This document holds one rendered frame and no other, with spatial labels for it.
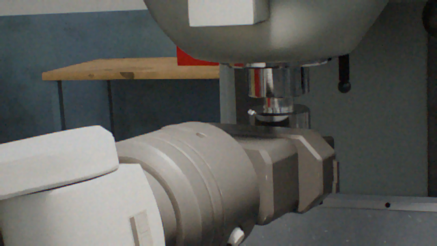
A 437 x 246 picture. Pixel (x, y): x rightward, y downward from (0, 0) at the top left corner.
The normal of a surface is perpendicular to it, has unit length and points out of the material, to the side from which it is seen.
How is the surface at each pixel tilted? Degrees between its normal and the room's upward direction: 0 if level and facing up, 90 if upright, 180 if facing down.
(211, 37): 115
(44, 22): 90
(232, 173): 63
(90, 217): 81
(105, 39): 90
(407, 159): 90
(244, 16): 90
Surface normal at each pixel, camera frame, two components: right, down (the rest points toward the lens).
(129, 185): 0.82, -0.11
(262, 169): -0.54, 0.17
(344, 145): -0.31, 0.19
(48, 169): 0.29, 0.02
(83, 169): 0.60, -0.05
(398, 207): -0.30, -0.27
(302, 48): 0.15, 0.83
